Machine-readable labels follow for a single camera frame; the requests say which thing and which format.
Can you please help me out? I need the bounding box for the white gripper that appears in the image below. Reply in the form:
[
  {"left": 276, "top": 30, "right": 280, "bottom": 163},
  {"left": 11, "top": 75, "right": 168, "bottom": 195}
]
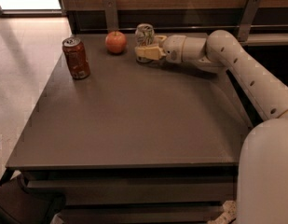
[{"left": 135, "top": 35, "right": 185, "bottom": 63}]

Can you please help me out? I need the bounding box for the white green 7up can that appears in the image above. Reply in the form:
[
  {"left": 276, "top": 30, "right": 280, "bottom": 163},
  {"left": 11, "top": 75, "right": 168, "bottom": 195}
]
[{"left": 135, "top": 23, "right": 155, "bottom": 49}]

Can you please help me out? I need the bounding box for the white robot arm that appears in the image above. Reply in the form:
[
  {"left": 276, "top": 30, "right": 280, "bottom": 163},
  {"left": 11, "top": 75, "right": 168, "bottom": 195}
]
[{"left": 135, "top": 30, "right": 288, "bottom": 224}]

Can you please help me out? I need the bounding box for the red apple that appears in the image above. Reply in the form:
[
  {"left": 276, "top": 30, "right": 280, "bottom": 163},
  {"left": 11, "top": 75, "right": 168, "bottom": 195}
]
[{"left": 105, "top": 31, "right": 127, "bottom": 54}]

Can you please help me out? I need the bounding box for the red orange soda can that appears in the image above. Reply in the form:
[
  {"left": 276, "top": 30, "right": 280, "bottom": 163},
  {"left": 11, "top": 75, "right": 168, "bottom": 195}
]
[{"left": 62, "top": 37, "right": 90, "bottom": 79}]

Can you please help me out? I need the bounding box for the grey upper drawer front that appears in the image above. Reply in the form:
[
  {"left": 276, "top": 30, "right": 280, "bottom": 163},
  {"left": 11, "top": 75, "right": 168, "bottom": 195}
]
[{"left": 28, "top": 177, "right": 236, "bottom": 205}]

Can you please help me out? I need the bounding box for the grey drawer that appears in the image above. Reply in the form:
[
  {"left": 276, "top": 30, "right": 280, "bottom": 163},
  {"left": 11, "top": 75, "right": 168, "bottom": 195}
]
[
  {"left": 59, "top": 206, "right": 222, "bottom": 224},
  {"left": 28, "top": 177, "right": 236, "bottom": 205}
]

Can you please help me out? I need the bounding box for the grey lower drawer front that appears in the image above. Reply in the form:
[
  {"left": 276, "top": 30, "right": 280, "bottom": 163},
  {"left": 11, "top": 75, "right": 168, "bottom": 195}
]
[{"left": 59, "top": 206, "right": 222, "bottom": 224}]

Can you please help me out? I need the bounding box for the dark chair seat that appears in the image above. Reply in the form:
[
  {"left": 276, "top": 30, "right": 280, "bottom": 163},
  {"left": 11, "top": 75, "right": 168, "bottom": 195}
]
[{"left": 0, "top": 175, "right": 65, "bottom": 224}]

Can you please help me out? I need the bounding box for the left metal wall bracket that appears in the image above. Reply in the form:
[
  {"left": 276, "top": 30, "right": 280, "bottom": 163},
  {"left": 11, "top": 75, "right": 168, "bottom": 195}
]
[{"left": 103, "top": 0, "right": 118, "bottom": 32}]

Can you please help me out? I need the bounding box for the metal wall bracket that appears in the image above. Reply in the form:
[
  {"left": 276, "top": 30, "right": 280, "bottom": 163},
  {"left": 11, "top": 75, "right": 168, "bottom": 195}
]
[
  {"left": 103, "top": 0, "right": 118, "bottom": 32},
  {"left": 236, "top": 0, "right": 262, "bottom": 42}
]

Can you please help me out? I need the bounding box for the horizontal metal rail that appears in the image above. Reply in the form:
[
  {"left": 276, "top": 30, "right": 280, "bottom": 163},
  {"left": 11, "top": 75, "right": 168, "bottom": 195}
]
[{"left": 75, "top": 24, "right": 288, "bottom": 34}]

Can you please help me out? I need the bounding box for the right metal wall bracket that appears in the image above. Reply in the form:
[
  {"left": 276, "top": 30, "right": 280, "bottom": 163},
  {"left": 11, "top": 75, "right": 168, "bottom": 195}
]
[{"left": 236, "top": 0, "right": 262, "bottom": 42}]

